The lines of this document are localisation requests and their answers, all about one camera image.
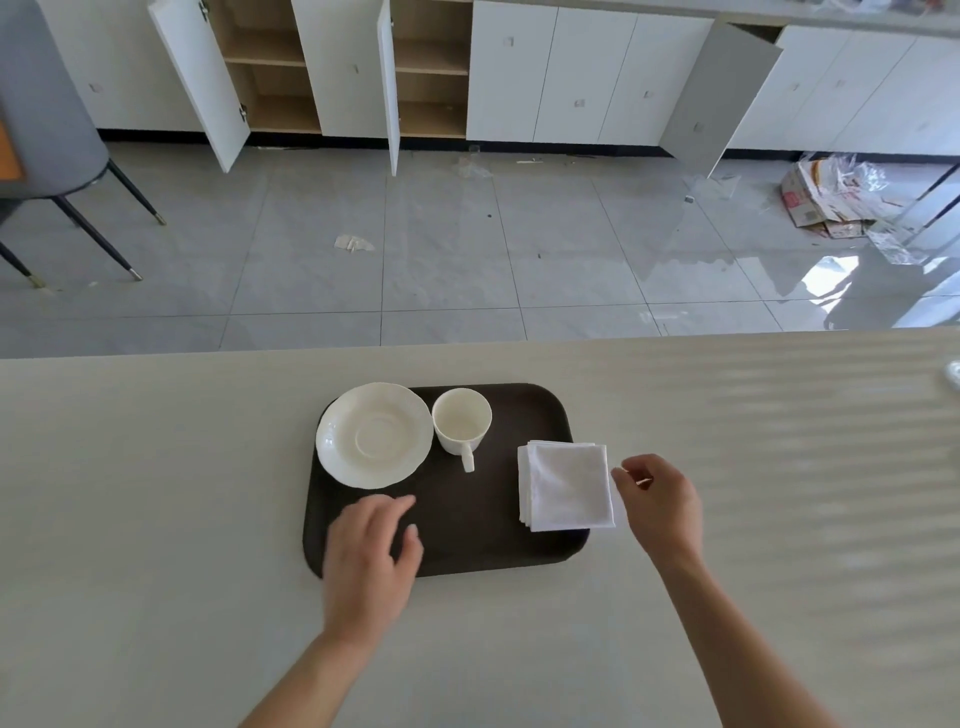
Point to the wide open white cabinet door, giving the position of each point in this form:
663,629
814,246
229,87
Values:
196,82

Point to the person's left thumb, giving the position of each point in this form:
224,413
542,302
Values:
411,551

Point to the person's right forearm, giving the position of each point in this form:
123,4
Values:
739,652

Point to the person's left forearm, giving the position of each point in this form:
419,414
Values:
296,694

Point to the white paper scrap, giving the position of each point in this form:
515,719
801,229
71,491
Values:
352,243

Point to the grey chair with black legs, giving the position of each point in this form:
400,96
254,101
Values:
45,112

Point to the torn cardboard box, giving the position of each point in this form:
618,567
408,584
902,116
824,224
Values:
814,196

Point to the folded white cloth napkin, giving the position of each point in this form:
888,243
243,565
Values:
566,486

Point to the white scalloped saucer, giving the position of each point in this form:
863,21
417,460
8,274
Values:
373,436

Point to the white object at table edge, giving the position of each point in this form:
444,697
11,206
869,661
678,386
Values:
952,373

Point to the person's left hand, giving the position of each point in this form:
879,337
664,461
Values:
367,570

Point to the grey open cabinet door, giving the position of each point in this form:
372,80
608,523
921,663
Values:
720,97

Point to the narrow open white cabinet door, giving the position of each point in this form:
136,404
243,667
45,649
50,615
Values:
388,90

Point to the person's right hand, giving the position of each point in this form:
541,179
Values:
666,510

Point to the small clear plastic scrap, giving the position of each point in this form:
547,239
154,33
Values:
474,163

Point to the white ceramic cup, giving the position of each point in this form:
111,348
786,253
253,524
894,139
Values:
461,424

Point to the white cabinet row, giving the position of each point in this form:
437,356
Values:
525,67

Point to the dark brown serving tray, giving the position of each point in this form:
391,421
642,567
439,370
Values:
472,525

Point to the person's right thumb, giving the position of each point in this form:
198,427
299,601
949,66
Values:
622,487

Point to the crumpled clear plastic sheet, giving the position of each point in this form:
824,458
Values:
896,240

